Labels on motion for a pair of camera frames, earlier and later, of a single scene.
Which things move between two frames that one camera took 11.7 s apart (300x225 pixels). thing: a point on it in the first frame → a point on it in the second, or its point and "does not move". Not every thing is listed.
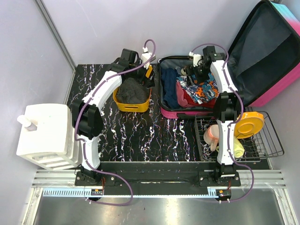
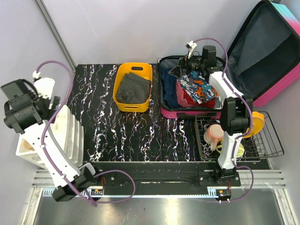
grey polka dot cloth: [131, 91] does not move
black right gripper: [189, 71] → [183, 63]
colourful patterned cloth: [202, 92] does not move
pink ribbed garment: [181, 98] does not move
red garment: [209, 104] does not move
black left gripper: [150, 82] → [48, 112]
